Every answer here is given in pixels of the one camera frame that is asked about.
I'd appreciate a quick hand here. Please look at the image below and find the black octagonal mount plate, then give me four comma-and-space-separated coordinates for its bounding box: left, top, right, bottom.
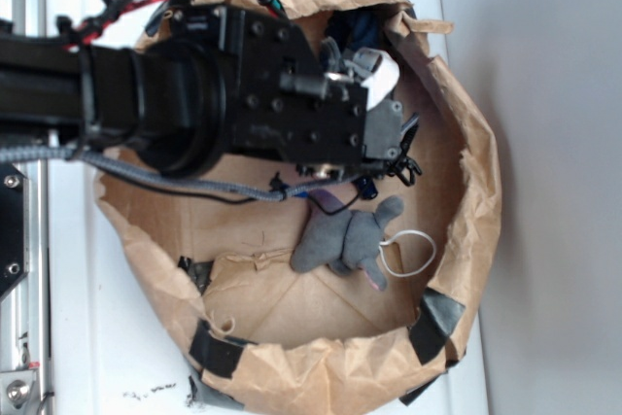
0, 163, 27, 299

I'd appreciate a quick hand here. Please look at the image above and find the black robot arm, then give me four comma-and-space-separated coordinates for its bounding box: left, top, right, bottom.
1, 5, 416, 178

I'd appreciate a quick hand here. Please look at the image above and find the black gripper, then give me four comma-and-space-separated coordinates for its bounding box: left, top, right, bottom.
169, 4, 419, 170

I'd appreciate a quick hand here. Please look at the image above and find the grey plush bunny toy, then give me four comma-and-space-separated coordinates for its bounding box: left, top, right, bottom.
291, 190, 404, 292

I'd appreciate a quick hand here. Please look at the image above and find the brown paper bag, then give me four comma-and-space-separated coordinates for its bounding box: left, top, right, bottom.
95, 0, 501, 414

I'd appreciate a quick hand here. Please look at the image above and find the aluminium rail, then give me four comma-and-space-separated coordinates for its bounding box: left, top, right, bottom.
1, 0, 54, 414

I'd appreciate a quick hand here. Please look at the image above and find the grey braided cable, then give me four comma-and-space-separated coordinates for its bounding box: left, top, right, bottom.
0, 145, 363, 203

